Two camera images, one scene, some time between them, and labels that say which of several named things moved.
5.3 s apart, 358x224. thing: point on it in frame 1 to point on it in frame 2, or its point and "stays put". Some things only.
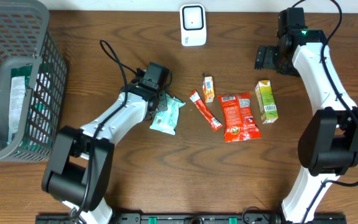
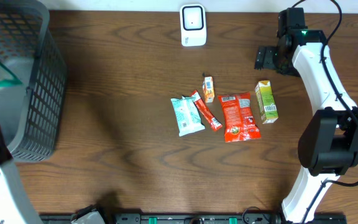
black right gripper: x=264 y=58 stays put
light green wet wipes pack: x=166 y=120 to x=188 y=116
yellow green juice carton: x=266 y=102 stays put
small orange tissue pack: x=208 y=89 stays put
